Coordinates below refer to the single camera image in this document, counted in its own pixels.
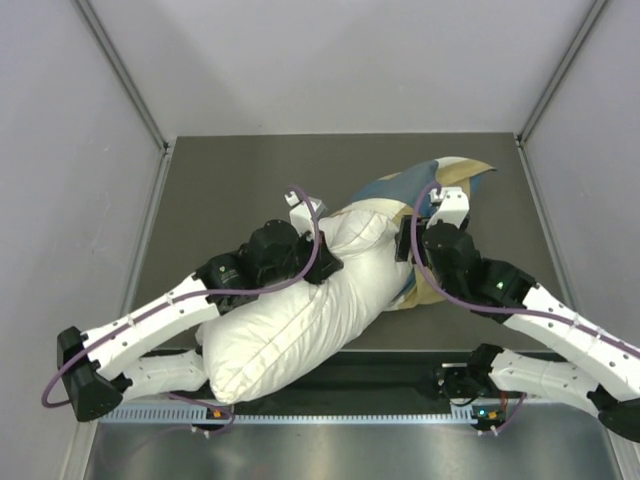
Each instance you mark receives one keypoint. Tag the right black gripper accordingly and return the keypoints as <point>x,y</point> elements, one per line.
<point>406,238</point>

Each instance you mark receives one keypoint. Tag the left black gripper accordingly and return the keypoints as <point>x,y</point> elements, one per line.
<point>324,263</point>

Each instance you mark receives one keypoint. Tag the checkered blue beige white pillowcase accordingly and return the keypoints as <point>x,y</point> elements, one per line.
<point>394,196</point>

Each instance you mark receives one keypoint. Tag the white pillow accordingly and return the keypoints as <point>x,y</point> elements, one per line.
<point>267,344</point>

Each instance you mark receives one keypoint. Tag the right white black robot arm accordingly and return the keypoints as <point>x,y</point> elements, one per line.
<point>598,372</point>

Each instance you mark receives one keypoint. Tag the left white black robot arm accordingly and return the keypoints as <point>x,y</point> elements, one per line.
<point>104,367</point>

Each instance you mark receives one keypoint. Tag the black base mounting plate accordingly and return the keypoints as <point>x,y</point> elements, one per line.
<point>356,378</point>

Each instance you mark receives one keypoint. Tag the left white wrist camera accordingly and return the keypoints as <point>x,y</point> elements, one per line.
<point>300,215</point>

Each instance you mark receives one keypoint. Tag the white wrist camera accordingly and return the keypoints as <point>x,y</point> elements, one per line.
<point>300,215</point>
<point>450,206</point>

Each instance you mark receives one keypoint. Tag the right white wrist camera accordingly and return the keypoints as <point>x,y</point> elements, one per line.
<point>450,206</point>

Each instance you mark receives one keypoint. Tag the grey slotted cable duct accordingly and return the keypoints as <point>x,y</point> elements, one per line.
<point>171,413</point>

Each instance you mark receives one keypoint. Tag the right aluminium frame post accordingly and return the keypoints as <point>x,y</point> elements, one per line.
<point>578,40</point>

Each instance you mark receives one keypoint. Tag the aluminium frame post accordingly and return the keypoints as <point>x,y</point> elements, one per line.
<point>578,40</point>
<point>117,65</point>

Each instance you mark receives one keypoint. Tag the left aluminium frame post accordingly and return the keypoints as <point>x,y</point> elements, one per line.
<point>117,65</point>

